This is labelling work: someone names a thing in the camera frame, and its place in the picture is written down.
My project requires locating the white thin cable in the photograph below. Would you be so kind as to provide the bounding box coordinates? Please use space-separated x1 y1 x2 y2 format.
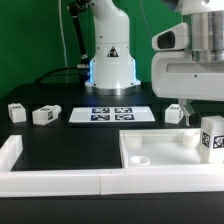
58 0 70 84

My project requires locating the white fiducial marker sheet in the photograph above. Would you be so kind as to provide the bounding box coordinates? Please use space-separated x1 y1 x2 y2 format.
69 106 155 123

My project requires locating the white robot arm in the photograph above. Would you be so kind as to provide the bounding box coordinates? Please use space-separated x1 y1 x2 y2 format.
85 0 224 116

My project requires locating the white U-shaped fence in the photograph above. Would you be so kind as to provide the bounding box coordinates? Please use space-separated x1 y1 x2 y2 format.
0 135 224 197

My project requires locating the black cable conduit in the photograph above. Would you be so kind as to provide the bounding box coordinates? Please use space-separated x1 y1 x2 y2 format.
33 0 92 84

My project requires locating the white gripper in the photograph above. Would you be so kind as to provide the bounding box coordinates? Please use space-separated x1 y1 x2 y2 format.
151 22 224 126

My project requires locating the white square table top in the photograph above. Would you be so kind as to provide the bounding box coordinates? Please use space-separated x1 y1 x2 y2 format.
119 128 211 169

